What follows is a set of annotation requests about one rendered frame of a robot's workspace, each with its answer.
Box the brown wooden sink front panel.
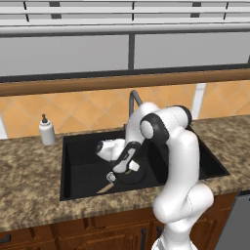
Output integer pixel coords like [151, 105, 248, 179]
[83, 206, 158, 230]

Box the wooden window sill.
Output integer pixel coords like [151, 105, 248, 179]
[0, 68, 250, 98]

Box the brown wooden drawer front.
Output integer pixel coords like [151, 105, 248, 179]
[0, 225, 57, 250]

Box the black pan with wooden handle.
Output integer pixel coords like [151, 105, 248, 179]
[96, 169, 147, 195]

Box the white window blind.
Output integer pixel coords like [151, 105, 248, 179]
[0, 0, 250, 35]

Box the black sink basin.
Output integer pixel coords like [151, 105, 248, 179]
[59, 125, 230, 202]

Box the white soap dispenser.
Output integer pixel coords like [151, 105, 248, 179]
[38, 113, 57, 146]

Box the white wall trim strip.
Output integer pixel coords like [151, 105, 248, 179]
[0, 112, 10, 141]
[190, 82, 207, 121]

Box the window with dark frame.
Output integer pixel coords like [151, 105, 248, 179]
[0, 28, 250, 83]

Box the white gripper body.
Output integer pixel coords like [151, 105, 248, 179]
[111, 159, 142, 175]

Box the dark grey tap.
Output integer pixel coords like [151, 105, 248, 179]
[128, 89, 145, 119]

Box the black drawer handle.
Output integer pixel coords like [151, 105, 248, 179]
[0, 233, 13, 245]

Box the grey dishwasher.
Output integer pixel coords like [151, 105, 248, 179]
[224, 190, 250, 250]

